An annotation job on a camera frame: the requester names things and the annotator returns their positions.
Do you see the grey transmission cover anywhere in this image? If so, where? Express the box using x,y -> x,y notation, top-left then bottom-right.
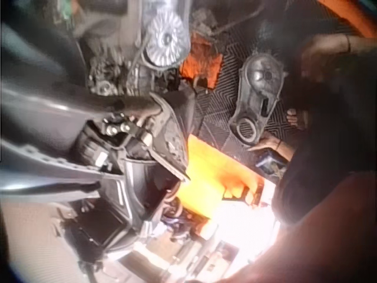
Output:
229,54 -> 285,147

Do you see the person's left hand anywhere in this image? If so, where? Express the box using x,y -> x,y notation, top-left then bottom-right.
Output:
249,131 -> 280,154

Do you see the grey motor scooter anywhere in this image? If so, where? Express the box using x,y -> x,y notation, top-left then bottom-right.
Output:
0,0 -> 197,266

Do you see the blue box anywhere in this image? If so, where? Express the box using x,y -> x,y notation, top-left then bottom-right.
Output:
254,149 -> 288,178

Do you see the orange cloth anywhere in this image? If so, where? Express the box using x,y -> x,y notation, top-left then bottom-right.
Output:
178,38 -> 223,89

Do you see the orange curved panel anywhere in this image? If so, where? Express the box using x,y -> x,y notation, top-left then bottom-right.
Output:
319,0 -> 377,39

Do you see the person's right hand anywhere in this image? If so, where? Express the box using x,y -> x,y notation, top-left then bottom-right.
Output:
301,37 -> 325,63

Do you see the black patterned floor mat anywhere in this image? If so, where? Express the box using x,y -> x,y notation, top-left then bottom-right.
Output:
188,16 -> 310,166

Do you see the orange tool tray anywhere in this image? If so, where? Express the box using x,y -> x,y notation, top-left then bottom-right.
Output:
176,134 -> 266,236

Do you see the silver finned drive pulley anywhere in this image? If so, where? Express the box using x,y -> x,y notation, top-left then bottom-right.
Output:
140,5 -> 190,67

